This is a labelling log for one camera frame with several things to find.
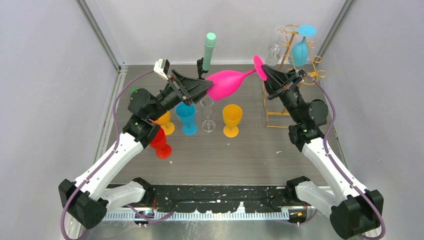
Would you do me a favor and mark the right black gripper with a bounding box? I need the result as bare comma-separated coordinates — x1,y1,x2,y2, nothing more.
258,67,305,124

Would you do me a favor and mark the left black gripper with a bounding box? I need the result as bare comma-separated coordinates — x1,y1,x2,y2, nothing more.
148,70,215,122

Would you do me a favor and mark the clear wine glass back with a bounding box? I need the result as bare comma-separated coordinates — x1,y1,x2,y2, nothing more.
265,25,287,66

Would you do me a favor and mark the clear wine glass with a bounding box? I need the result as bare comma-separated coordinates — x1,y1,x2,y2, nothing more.
200,96,216,133
265,25,287,66

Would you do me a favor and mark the blue wine glass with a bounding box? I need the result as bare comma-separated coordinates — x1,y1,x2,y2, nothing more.
175,102,198,136

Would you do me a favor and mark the magenta wine glass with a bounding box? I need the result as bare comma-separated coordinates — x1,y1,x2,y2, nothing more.
206,55,267,102

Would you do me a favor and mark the cyan wine glass back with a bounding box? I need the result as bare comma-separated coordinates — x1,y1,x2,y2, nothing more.
291,25,316,67

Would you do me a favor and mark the clear wine glass front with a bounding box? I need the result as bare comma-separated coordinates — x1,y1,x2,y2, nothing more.
200,96,216,133

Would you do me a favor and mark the orange wine glass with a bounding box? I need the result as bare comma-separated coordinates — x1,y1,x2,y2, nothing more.
154,111,175,136
222,104,243,138

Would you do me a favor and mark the red wine glass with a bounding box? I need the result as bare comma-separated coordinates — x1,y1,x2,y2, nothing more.
149,127,172,159

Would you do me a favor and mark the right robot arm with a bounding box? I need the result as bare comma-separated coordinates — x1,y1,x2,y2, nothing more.
259,64,386,240

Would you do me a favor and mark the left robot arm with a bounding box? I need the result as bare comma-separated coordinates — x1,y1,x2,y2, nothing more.
58,70,214,230

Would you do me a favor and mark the small yellow block behind rack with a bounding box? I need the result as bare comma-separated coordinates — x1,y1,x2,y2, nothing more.
308,72,319,79

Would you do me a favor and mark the mint green microphone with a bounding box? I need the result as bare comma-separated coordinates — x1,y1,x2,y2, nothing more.
202,32,216,72

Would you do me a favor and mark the gold wire glass rack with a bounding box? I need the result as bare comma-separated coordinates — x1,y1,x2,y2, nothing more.
259,24,326,128

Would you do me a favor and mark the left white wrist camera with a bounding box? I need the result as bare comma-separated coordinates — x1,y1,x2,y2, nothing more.
153,58,170,81

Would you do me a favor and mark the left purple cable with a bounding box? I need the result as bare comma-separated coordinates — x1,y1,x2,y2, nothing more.
59,69,157,240

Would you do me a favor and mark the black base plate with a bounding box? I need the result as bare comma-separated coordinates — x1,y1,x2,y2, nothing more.
130,184,312,214

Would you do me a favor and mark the aluminium frame rail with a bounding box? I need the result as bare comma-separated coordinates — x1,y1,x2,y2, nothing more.
69,185,372,222

